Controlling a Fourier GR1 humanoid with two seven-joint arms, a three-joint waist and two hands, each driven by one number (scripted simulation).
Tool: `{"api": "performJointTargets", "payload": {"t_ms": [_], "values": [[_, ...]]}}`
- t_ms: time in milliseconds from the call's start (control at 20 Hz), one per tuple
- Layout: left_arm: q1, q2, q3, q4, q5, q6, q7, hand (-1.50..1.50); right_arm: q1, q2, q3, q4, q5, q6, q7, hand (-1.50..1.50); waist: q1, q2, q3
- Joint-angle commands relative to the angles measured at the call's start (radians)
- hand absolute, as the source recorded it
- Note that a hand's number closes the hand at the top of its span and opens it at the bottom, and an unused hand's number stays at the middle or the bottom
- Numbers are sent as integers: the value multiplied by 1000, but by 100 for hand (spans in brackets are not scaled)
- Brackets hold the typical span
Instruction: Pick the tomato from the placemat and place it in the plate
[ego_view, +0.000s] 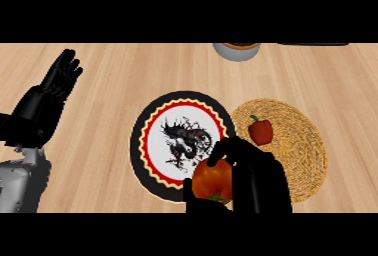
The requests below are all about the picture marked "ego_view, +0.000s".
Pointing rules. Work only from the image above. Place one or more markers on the red bell pepper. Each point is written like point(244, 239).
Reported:
point(260, 131)

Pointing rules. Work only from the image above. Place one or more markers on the grey bowl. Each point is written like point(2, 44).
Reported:
point(236, 51)

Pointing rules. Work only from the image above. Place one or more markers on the round woven straw placemat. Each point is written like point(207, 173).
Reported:
point(295, 146)

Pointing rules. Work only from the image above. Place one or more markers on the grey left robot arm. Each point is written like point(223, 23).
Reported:
point(19, 181)

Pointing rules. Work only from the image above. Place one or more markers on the red orange tomato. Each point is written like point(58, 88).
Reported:
point(213, 181)

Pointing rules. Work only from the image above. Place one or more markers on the black red patterned plate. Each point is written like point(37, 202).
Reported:
point(179, 140)

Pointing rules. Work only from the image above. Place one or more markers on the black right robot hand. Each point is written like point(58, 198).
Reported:
point(259, 180)

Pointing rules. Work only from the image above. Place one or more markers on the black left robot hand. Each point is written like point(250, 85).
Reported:
point(46, 96)

